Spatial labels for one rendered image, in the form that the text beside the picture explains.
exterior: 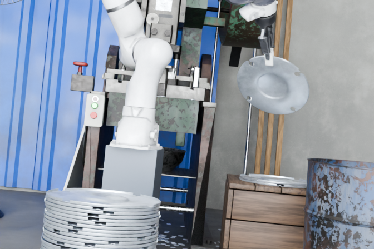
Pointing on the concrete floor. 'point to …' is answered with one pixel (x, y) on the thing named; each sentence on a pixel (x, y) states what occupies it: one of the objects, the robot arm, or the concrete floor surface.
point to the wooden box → (261, 216)
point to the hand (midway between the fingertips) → (269, 56)
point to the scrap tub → (339, 204)
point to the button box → (93, 118)
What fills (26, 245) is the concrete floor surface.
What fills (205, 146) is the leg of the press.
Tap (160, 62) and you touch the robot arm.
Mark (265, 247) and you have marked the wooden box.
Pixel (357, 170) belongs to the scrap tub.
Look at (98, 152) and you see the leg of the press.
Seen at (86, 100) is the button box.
